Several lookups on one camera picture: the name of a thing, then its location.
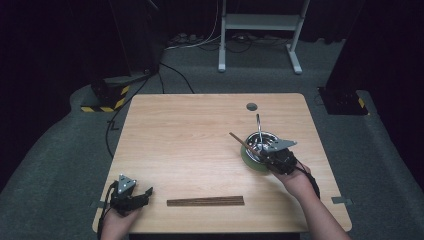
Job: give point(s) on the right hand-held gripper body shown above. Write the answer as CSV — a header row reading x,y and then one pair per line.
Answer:
x,y
283,160

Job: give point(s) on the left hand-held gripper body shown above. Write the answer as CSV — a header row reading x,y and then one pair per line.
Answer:
x,y
125,200

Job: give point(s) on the shiny steel bowl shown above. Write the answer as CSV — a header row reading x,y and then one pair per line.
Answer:
x,y
250,139

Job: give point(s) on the single dark wooden chopstick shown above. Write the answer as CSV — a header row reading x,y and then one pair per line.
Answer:
x,y
242,142

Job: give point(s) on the row of brown chopsticks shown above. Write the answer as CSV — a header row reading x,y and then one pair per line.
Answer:
x,y
205,201

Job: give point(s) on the person's left hand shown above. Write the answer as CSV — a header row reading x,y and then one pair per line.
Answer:
x,y
116,223

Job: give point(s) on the person's right hand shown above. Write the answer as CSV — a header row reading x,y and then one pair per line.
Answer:
x,y
296,183

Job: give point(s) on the green round plate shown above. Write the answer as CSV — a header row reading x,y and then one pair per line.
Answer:
x,y
250,162

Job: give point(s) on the steel spoon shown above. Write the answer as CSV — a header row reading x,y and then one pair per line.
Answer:
x,y
258,128

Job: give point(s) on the grey tape piece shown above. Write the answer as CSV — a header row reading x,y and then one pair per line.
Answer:
x,y
97,204
341,200

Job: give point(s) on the dark round table grommet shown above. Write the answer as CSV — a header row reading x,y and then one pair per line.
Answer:
x,y
251,107

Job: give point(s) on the black stand with square base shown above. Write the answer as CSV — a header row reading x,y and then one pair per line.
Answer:
x,y
346,100

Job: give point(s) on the black stand with hazard-striped base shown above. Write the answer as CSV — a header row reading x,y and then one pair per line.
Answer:
x,y
106,96

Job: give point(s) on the white metal stand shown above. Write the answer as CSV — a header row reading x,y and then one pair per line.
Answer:
x,y
260,21

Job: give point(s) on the power strip with plugs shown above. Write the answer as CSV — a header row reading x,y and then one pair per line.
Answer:
x,y
185,38

